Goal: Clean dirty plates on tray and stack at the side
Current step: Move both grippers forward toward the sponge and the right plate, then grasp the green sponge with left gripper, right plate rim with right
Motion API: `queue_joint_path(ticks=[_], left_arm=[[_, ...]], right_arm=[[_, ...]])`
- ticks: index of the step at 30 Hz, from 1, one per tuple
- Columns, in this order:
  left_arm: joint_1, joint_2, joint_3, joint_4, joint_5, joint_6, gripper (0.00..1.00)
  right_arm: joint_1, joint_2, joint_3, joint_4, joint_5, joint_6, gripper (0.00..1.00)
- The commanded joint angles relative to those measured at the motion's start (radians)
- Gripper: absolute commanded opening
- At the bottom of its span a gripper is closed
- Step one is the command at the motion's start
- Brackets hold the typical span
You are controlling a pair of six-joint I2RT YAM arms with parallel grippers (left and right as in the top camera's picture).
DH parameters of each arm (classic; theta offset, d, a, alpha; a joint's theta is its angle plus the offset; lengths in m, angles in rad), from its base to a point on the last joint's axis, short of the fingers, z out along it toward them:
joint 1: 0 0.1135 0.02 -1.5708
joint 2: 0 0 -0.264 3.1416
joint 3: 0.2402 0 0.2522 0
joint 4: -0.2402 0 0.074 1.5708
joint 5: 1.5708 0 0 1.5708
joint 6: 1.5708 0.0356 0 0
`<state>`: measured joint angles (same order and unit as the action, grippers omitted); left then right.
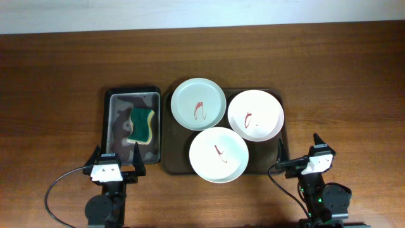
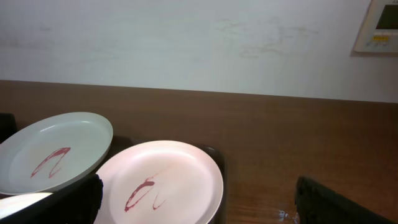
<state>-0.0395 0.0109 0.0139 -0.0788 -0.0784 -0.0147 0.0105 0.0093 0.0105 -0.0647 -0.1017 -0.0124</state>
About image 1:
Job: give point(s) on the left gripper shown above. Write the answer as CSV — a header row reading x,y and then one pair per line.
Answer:
x,y
130,177

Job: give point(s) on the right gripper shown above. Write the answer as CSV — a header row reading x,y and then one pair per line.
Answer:
x,y
291,171

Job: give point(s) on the green and yellow sponge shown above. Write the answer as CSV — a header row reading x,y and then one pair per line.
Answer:
x,y
141,130

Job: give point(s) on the pinkish white plate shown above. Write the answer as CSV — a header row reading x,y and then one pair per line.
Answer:
x,y
255,115

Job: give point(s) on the pale green plate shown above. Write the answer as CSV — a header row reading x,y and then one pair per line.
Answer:
x,y
198,104

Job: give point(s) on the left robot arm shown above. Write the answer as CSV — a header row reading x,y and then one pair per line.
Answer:
x,y
108,208

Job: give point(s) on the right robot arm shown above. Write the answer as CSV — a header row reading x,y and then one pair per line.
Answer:
x,y
324,204

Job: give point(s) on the small black sponge tray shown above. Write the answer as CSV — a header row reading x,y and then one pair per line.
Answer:
x,y
118,104

